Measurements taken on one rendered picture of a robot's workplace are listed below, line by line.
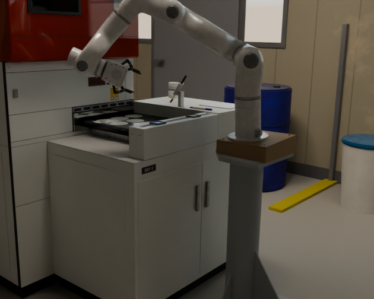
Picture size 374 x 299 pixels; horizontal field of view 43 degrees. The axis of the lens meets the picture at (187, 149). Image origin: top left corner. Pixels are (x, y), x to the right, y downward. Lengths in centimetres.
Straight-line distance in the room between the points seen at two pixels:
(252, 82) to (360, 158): 191
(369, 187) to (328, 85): 116
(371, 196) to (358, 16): 158
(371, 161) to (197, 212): 180
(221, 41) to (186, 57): 339
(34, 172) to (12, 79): 47
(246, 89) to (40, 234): 130
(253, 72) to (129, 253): 98
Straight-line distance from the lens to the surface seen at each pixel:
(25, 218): 256
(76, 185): 240
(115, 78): 221
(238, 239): 235
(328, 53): 467
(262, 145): 212
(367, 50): 454
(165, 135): 218
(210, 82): 534
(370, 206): 404
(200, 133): 238
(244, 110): 219
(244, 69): 210
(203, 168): 245
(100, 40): 214
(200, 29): 214
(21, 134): 244
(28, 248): 263
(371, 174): 394
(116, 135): 252
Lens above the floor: 137
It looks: 14 degrees down
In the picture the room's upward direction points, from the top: 1 degrees clockwise
